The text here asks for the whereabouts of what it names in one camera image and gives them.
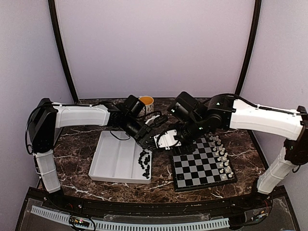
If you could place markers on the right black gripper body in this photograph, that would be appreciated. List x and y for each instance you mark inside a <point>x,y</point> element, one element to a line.
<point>193,129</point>

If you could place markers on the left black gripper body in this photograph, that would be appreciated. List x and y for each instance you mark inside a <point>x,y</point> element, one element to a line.
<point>142,134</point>

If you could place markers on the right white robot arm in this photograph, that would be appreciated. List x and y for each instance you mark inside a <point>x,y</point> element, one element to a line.
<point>229,111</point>

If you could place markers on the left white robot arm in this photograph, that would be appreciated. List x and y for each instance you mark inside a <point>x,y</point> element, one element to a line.
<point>48,116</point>

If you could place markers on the black chess pieces pile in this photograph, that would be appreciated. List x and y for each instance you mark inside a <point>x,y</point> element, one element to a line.
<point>144,161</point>

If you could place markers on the white chess piece row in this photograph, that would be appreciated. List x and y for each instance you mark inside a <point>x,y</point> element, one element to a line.
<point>220,162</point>

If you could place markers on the black white chess board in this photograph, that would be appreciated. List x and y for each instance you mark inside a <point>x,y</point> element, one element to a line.
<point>193,171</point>

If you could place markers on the white plastic tray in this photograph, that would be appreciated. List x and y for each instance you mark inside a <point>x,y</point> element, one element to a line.
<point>116,160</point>

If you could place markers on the yellow patterned mug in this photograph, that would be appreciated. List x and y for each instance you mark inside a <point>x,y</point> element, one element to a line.
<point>149,106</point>

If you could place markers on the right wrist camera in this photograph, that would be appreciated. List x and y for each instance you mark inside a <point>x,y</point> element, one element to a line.
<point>167,140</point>

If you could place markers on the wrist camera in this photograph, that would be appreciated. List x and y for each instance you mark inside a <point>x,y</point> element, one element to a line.
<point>156,121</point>
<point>167,140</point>

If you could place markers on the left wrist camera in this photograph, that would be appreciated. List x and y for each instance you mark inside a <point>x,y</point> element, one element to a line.
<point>156,121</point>

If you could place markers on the white slotted cable duct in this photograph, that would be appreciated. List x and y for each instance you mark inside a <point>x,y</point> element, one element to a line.
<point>131,223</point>

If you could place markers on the black front rail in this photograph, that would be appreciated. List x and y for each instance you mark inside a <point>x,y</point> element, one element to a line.
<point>234,206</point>

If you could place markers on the right black frame post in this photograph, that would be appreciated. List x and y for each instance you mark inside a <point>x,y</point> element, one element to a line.
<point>250,46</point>

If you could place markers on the black frame post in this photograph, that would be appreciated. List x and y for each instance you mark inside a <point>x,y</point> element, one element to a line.
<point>250,46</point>
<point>61,51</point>

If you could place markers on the left black frame post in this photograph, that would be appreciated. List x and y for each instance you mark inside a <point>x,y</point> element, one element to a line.
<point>61,51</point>

